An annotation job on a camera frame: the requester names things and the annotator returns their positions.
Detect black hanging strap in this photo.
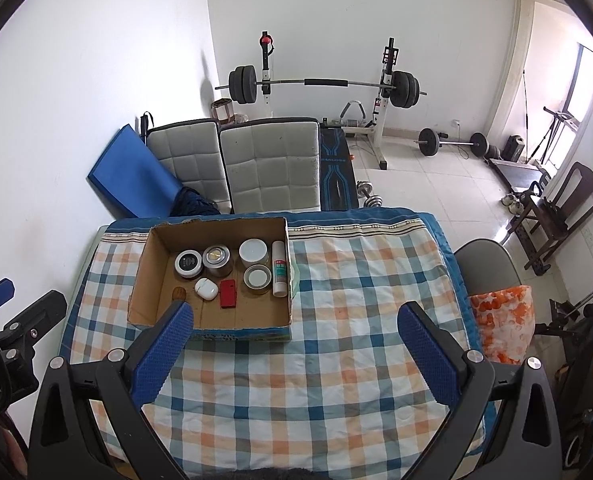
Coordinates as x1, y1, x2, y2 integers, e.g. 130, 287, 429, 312
521, 67, 533, 161

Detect black blue weight bench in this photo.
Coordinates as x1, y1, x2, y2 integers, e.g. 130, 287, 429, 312
319, 127, 360, 211

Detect small brown bin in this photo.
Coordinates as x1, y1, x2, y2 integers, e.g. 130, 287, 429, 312
211, 100, 237, 128

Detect long barbell black plates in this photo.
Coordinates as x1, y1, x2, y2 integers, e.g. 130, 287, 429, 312
215, 65, 427, 110

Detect white tube green red label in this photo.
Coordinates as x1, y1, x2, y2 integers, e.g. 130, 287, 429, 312
271, 241, 288, 297

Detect white barbell rack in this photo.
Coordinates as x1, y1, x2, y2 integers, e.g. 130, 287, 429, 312
255, 31, 398, 171

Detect round metal tin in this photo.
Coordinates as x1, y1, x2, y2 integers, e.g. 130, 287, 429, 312
201, 245, 232, 277

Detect chrome dumbbell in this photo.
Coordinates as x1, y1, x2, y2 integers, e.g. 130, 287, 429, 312
355, 180, 385, 209

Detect white quilted cushions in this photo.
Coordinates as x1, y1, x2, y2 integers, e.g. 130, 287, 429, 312
219, 116, 323, 215

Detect window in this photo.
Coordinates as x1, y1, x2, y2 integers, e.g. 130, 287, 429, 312
561, 42, 593, 171

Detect white earbuds case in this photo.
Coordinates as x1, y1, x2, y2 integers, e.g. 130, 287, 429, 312
194, 278, 218, 302

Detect black exercise machine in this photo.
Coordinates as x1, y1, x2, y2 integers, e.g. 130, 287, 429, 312
531, 255, 593, 480

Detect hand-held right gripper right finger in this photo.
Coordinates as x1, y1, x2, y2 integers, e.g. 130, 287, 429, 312
397, 301, 562, 480

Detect black round tin white rim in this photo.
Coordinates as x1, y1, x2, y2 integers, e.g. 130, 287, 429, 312
174, 250, 202, 280

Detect grey exercise equipment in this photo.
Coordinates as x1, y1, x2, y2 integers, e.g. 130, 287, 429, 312
339, 101, 373, 129

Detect black treadmill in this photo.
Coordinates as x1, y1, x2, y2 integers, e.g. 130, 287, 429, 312
489, 107, 585, 196

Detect dark wooden chair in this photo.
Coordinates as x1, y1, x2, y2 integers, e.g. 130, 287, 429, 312
507, 162, 593, 276

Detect cardboard box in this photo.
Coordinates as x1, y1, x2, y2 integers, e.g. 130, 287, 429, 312
127, 216, 297, 342

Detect orange white patterned bag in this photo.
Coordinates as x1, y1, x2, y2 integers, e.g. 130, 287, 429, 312
469, 285, 535, 366

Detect short barbell black plates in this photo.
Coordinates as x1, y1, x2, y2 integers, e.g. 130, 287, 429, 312
417, 127, 487, 157

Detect white quilted chair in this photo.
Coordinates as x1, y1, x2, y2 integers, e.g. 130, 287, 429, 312
146, 119, 227, 213

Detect plaid blanket blue border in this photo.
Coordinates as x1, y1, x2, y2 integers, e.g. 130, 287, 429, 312
59, 207, 502, 480

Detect dark blue cloth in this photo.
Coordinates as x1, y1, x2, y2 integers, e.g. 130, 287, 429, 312
171, 187, 220, 217

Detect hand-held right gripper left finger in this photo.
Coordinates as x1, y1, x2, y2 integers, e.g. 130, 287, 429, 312
28, 300, 194, 480

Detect grey chair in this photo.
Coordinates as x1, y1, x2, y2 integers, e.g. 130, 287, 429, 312
454, 238, 522, 301

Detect blue foam mat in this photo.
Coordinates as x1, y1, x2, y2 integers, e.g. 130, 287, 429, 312
87, 124, 184, 220

